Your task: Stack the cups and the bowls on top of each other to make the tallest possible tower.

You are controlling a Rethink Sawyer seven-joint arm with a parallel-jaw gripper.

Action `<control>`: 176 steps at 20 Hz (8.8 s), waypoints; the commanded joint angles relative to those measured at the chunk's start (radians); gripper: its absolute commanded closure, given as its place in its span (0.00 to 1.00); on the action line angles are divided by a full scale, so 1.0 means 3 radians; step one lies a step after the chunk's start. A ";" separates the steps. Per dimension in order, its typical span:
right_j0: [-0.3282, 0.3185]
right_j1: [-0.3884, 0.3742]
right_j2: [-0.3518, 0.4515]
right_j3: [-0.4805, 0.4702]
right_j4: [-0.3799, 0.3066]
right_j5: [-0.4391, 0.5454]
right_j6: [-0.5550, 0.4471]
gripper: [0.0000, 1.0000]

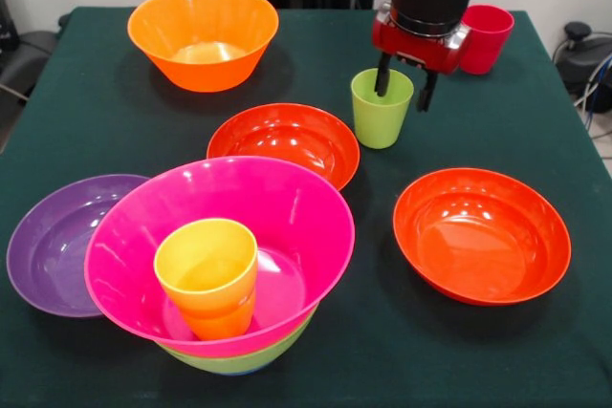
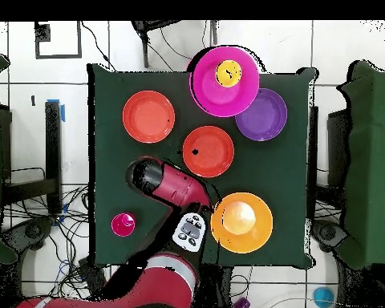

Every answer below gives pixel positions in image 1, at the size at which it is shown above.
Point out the orange plastic bowl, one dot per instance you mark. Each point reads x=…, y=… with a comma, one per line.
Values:
x=201, y=21

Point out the yellow plastic cup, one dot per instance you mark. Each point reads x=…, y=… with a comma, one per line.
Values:
x=210, y=274

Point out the green plastic cup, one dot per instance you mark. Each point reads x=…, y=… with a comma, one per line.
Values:
x=380, y=121

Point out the red plastic cup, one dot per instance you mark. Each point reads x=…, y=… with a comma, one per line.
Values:
x=490, y=45

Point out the dark green tablecloth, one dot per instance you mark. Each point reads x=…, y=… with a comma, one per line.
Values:
x=430, y=355

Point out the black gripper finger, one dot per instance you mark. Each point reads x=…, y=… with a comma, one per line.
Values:
x=382, y=76
x=425, y=92

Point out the purple plastic bowl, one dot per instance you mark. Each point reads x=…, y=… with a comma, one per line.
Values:
x=48, y=245

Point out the red plastic bowl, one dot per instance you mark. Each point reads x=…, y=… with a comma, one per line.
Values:
x=483, y=236
x=287, y=140

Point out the pink plastic bowl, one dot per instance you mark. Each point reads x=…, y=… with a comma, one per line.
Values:
x=296, y=217

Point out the green plastic bowl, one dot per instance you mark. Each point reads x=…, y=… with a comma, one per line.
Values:
x=268, y=355

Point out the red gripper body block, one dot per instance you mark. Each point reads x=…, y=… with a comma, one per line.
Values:
x=416, y=49

